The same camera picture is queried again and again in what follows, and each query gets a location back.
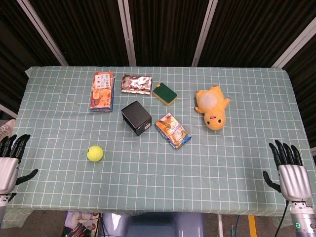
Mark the white divider frame post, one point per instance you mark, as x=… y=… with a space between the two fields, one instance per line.
x=42 y=30
x=205 y=32
x=127 y=32
x=7 y=109
x=293 y=47

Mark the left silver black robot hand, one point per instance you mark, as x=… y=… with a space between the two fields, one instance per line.
x=8 y=172

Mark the yellow tennis ball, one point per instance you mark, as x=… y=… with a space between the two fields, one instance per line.
x=95 y=153

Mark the orange blue snack pack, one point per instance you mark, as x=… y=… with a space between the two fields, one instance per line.
x=172 y=130

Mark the grey sneaker shoe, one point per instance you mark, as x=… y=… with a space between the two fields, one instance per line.
x=6 y=128

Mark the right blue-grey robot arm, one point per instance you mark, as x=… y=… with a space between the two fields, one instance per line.
x=302 y=219

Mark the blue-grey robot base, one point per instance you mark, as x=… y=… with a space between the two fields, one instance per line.
x=153 y=225

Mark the white table leg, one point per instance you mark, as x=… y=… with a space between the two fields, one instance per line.
x=220 y=224

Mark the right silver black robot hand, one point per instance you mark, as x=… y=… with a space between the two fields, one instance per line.
x=293 y=180

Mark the large orange cracker box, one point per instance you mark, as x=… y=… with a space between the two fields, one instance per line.
x=102 y=92

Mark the green yellow sponge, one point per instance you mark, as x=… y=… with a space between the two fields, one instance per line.
x=165 y=93

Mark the yellow plush toy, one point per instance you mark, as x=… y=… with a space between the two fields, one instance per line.
x=212 y=106

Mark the silver red snack packet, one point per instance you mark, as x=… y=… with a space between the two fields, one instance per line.
x=136 y=84

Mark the yellow floor tape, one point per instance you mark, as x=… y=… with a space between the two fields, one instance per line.
x=252 y=225

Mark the black cardboard box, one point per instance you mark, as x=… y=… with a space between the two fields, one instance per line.
x=135 y=117

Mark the green checked tablecloth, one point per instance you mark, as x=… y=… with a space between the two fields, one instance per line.
x=158 y=177

